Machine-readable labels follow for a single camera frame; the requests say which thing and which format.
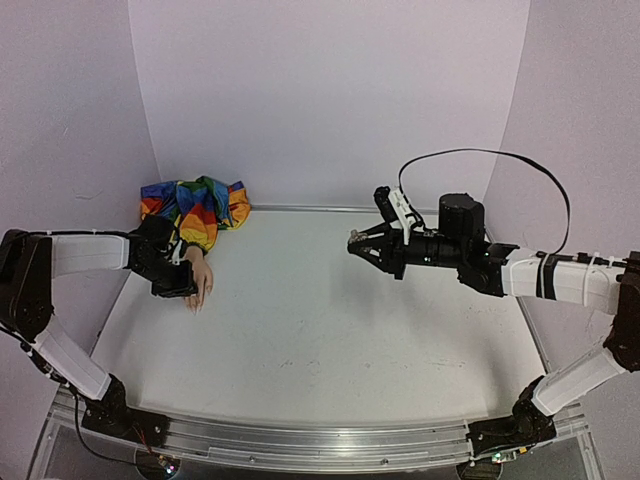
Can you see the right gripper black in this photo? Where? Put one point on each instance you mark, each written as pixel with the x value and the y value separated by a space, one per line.
pixel 396 252

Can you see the glitter nail polish bottle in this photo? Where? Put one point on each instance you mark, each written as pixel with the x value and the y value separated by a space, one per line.
pixel 356 236

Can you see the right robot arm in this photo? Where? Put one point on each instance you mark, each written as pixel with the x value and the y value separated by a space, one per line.
pixel 609 285

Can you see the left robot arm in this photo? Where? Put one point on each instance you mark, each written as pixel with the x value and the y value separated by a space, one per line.
pixel 31 262

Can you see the mannequin hand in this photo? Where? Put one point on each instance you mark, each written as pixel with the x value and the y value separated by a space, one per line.
pixel 203 278

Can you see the colourful patchwork sleeve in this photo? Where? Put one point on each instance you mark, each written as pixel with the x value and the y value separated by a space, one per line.
pixel 197 210

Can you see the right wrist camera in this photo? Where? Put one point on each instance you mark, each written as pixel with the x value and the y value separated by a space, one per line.
pixel 397 211

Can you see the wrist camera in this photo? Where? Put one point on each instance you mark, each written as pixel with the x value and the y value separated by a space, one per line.
pixel 178 252
pixel 397 211

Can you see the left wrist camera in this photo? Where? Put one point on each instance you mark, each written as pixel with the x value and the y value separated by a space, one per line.
pixel 178 252

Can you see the aluminium front rail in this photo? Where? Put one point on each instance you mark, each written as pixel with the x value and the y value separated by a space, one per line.
pixel 320 449

